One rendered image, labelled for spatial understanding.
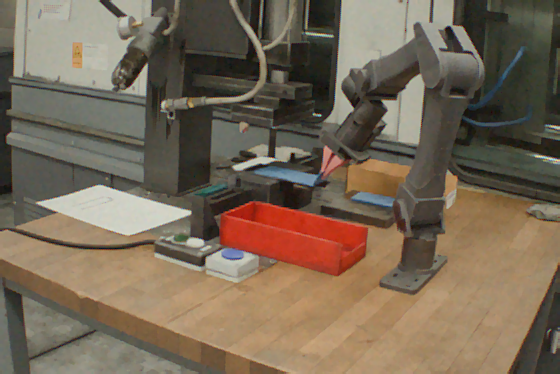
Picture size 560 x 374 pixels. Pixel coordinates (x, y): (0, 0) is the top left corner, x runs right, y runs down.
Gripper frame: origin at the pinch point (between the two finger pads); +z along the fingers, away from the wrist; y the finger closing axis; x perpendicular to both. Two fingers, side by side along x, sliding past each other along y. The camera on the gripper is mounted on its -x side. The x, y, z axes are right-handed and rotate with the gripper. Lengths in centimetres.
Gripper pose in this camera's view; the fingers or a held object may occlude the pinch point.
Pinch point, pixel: (323, 174)
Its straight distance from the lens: 149.8
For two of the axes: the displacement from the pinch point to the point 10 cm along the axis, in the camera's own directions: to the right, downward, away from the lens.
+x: -4.8, 1.8, -8.6
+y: -7.1, -6.6, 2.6
